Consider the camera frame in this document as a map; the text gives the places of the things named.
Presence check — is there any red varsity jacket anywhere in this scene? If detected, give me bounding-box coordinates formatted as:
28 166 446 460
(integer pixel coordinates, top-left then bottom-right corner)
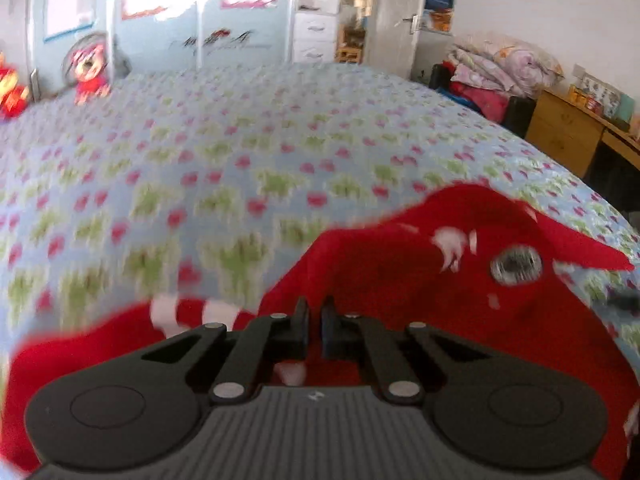
1 183 639 479

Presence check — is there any frog and heart bedspread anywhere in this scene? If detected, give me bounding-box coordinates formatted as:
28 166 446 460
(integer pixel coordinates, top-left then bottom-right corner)
1 64 639 358

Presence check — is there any wooden desk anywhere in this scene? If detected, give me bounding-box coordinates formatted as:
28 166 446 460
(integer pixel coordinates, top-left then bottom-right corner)
525 90 639 179

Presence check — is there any black armchair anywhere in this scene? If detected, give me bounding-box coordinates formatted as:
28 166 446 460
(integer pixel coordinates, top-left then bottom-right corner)
428 62 536 139

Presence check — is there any red dressed doll plush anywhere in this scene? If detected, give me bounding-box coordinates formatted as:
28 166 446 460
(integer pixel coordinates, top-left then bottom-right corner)
0 53 30 120

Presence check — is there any pile of folded quilts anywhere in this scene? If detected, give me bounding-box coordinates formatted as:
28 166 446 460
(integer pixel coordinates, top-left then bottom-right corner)
446 32 564 101

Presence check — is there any pink strawberry bear plush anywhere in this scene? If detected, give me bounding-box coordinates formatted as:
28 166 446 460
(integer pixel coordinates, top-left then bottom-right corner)
72 44 111 105

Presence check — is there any white drawer cabinet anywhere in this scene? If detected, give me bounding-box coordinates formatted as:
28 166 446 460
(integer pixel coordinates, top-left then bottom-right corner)
292 11 337 64

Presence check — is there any white door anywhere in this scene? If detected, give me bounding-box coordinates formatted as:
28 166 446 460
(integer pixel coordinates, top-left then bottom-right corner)
363 0 424 79

